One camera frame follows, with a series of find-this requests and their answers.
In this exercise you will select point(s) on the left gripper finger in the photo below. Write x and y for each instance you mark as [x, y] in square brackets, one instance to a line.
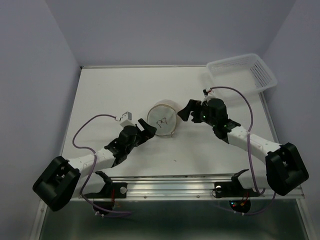
[148, 131]
[143, 124]

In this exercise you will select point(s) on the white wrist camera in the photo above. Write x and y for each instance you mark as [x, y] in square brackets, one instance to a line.
[125, 119]
[208, 95]

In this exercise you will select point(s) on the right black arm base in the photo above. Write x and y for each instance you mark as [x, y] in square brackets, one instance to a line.
[232, 188]

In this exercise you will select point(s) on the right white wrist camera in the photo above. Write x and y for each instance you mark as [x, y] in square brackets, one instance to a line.
[208, 95]

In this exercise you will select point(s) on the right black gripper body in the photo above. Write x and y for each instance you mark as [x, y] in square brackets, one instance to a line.
[204, 116]

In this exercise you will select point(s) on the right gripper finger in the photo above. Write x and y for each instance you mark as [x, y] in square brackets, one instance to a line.
[195, 116]
[192, 105]

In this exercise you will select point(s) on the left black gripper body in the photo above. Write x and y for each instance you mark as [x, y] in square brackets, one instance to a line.
[138, 140]

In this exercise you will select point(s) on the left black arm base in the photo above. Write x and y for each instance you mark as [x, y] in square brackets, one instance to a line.
[109, 189]

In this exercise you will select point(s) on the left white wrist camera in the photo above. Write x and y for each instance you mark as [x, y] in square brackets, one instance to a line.
[125, 119]

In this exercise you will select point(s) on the aluminium mounting rail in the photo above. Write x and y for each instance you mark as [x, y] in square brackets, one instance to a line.
[168, 188]

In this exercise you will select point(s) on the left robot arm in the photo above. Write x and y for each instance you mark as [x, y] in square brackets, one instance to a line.
[57, 184]

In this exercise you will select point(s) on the white plastic basket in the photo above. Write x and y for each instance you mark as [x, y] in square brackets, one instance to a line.
[246, 73]

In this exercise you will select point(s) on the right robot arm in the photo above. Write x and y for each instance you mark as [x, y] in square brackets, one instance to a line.
[285, 169]

